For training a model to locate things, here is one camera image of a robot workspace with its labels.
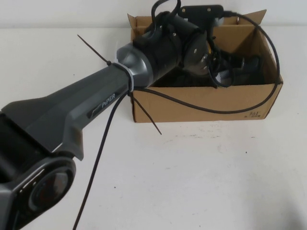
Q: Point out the brown cardboard shoe box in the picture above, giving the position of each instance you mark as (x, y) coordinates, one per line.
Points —
(168, 115)

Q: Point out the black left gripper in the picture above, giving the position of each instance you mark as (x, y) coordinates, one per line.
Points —
(219, 56)

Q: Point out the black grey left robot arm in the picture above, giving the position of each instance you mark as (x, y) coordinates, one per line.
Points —
(72, 112)

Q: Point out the white zip tie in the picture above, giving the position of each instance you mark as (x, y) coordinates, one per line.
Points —
(128, 74)

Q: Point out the black knit sneaker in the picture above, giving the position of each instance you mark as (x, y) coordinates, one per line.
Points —
(253, 65)
(182, 80)

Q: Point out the black zip tie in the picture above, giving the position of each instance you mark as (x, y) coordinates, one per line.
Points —
(96, 51)
(146, 115)

